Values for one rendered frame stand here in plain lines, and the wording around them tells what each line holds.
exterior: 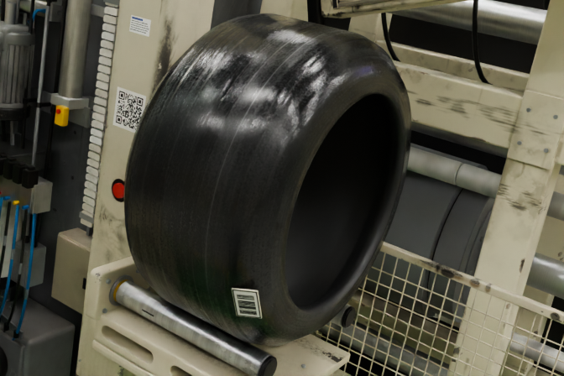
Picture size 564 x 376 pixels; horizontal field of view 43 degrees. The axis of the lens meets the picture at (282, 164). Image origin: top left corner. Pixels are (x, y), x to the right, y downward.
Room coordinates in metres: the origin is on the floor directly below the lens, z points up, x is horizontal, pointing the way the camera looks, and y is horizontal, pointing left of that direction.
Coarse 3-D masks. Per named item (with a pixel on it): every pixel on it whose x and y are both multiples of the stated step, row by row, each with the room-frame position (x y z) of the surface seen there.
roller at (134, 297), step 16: (128, 288) 1.20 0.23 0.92; (128, 304) 1.19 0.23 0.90; (144, 304) 1.17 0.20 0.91; (160, 304) 1.17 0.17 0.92; (160, 320) 1.15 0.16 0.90; (176, 320) 1.13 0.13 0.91; (192, 320) 1.13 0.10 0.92; (192, 336) 1.11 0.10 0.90; (208, 336) 1.10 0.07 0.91; (224, 336) 1.09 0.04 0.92; (224, 352) 1.07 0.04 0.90; (240, 352) 1.06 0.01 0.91; (256, 352) 1.06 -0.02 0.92; (240, 368) 1.06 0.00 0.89; (256, 368) 1.04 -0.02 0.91; (272, 368) 1.06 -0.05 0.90
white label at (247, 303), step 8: (232, 288) 0.97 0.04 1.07; (232, 296) 0.97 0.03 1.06; (240, 296) 0.97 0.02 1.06; (248, 296) 0.97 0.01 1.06; (256, 296) 0.96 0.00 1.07; (240, 304) 0.98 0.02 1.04; (248, 304) 0.97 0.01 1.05; (256, 304) 0.97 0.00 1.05; (240, 312) 0.98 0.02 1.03; (248, 312) 0.98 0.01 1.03; (256, 312) 0.98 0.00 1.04
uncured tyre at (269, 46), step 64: (192, 64) 1.10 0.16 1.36; (256, 64) 1.07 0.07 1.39; (320, 64) 1.07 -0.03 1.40; (384, 64) 1.20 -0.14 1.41; (192, 128) 1.03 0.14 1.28; (256, 128) 0.99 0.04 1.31; (320, 128) 1.04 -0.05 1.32; (384, 128) 1.41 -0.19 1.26; (128, 192) 1.06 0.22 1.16; (192, 192) 0.99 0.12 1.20; (256, 192) 0.96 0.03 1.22; (320, 192) 1.47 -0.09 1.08; (384, 192) 1.34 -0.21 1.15; (192, 256) 0.99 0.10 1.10; (256, 256) 0.96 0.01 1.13; (320, 256) 1.38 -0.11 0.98; (256, 320) 1.01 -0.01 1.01; (320, 320) 1.16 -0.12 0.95
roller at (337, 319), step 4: (344, 308) 1.29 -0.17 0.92; (348, 308) 1.29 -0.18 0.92; (352, 308) 1.30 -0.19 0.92; (340, 312) 1.28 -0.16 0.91; (344, 312) 1.28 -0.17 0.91; (348, 312) 1.28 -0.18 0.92; (352, 312) 1.30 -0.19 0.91; (336, 316) 1.28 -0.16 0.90; (340, 316) 1.28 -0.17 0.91; (344, 316) 1.28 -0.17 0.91; (348, 316) 1.28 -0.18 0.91; (352, 316) 1.30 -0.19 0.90; (332, 320) 1.29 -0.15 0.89; (336, 320) 1.28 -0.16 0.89; (340, 320) 1.28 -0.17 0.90; (344, 320) 1.28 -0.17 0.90; (348, 320) 1.29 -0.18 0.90; (352, 320) 1.30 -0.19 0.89; (340, 324) 1.28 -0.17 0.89; (344, 324) 1.28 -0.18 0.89; (348, 324) 1.29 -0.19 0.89
